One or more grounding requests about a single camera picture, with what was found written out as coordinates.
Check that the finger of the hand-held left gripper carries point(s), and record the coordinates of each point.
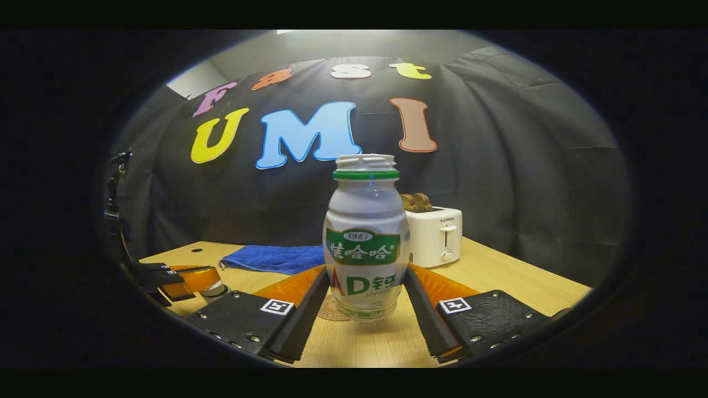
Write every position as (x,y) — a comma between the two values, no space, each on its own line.
(160,267)
(193,282)

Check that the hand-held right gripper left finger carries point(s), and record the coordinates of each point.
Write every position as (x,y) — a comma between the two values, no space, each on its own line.
(301,323)

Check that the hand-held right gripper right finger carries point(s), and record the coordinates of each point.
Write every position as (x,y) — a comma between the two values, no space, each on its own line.
(428,323)

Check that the round brown coaster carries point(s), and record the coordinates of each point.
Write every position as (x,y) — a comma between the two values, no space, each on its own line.
(329,309)

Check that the white green label water bottle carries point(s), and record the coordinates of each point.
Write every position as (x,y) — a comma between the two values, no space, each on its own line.
(365,210)

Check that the blue towel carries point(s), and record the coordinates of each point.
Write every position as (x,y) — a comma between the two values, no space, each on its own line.
(276,258)

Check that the white toaster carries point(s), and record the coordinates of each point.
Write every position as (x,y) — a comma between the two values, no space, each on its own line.
(437,237)

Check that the brown bread slice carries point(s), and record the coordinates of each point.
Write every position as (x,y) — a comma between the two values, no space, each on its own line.
(425,202)
(410,203)

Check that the black backdrop cloth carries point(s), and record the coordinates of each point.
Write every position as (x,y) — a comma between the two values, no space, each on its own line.
(498,166)

